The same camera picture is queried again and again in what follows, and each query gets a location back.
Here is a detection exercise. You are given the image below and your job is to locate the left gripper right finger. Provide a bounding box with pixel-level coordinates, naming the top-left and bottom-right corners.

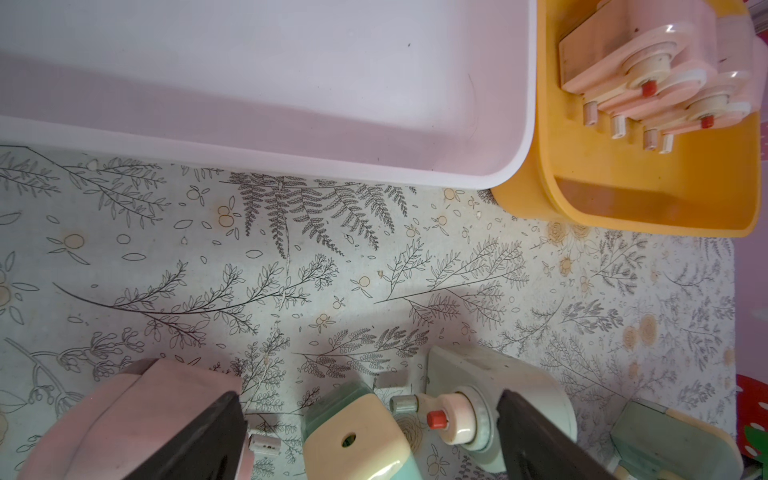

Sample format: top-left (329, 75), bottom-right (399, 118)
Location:
top-left (497, 389), bottom-right (614, 480)

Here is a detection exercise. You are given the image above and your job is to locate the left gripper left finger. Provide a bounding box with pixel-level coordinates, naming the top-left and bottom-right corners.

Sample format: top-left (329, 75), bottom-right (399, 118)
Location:
top-left (127, 391), bottom-right (247, 480)

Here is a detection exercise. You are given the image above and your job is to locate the yellow plastic storage tray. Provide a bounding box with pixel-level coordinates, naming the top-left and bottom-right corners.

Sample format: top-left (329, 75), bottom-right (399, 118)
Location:
top-left (491, 1), bottom-right (762, 238)

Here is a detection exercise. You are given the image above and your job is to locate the white plastic storage tray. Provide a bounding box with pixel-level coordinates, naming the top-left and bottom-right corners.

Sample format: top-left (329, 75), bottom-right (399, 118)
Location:
top-left (1, 1), bottom-right (537, 189)

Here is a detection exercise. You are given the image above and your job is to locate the pink sharpener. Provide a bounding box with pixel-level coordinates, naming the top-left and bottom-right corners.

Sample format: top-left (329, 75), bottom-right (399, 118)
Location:
top-left (558, 1), bottom-right (716, 127)
top-left (599, 65), bottom-right (753, 150)
top-left (659, 36), bottom-right (767, 154)
top-left (19, 358), bottom-right (281, 479)
top-left (642, 16), bottom-right (767, 154)

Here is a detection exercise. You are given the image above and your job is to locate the green sharpener top right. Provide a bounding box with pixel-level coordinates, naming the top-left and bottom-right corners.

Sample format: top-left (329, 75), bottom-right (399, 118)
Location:
top-left (389, 345), bottom-right (577, 474)

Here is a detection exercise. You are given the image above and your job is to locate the green sharpener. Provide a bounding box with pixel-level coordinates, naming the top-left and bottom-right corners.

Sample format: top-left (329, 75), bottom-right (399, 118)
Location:
top-left (389, 345), bottom-right (577, 474)
top-left (609, 400), bottom-right (744, 479)
top-left (301, 380), bottom-right (422, 480)

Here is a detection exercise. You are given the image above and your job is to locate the green sharpener upper middle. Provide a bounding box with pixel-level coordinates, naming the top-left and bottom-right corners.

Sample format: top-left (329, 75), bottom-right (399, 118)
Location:
top-left (301, 380), bottom-right (422, 480)

